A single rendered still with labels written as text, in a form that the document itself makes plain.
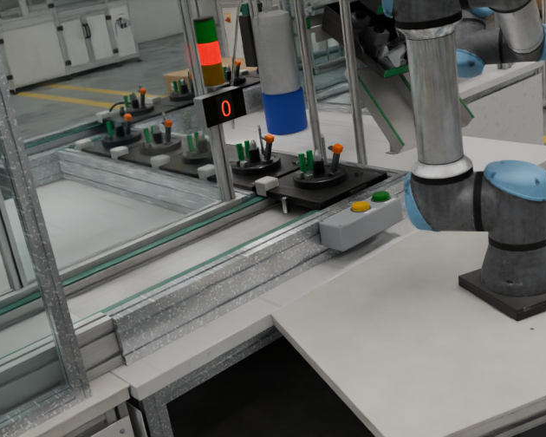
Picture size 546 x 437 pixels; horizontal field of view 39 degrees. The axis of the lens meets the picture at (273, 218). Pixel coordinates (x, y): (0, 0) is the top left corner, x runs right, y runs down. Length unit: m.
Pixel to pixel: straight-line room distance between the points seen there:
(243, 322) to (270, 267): 0.16
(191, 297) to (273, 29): 1.48
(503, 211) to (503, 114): 2.03
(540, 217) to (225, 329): 0.64
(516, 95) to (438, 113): 2.13
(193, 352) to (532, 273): 0.65
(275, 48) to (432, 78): 1.48
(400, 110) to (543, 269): 0.79
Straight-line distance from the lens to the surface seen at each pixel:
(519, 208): 1.47
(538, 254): 1.52
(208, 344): 1.52
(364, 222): 1.75
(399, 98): 2.18
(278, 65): 2.85
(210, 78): 1.86
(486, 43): 1.74
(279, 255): 1.68
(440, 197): 1.48
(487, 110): 3.39
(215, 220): 1.90
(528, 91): 3.64
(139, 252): 1.79
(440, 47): 1.41
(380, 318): 1.52
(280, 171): 2.11
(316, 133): 2.24
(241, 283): 1.63
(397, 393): 1.31
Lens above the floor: 1.60
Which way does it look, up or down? 21 degrees down
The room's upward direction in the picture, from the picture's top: 9 degrees counter-clockwise
